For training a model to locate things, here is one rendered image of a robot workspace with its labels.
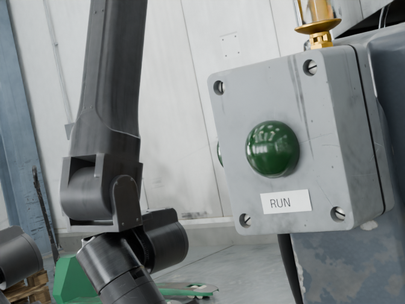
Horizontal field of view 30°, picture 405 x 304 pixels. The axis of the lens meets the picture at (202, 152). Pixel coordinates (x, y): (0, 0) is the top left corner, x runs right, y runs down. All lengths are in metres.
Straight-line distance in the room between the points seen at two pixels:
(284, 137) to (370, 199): 0.05
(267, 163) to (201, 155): 7.00
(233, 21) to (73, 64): 2.29
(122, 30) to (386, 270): 0.48
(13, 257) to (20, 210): 8.28
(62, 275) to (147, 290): 5.29
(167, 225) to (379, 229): 0.46
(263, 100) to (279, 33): 6.29
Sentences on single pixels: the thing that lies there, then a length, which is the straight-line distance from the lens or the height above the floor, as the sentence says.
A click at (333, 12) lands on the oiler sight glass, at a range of 0.46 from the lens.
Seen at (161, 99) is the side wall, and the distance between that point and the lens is 7.63.
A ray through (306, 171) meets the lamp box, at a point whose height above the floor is 1.27.
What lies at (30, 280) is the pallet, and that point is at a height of 0.22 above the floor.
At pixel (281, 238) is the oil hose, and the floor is 1.22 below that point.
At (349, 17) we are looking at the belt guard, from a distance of 0.80.
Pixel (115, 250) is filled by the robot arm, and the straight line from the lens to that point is 0.79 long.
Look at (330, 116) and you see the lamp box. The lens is 0.37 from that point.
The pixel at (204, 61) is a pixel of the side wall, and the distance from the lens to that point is 7.21.
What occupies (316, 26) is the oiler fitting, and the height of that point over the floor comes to 1.35.
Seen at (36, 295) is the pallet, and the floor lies 0.10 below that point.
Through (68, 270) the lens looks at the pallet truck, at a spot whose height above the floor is 0.30.
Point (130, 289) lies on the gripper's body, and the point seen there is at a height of 1.15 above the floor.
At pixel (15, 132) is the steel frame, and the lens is 8.96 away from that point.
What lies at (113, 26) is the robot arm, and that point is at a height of 1.42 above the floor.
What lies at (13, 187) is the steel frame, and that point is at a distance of 9.33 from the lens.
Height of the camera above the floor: 1.31
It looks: 3 degrees down
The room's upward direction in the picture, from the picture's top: 11 degrees counter-clockwise
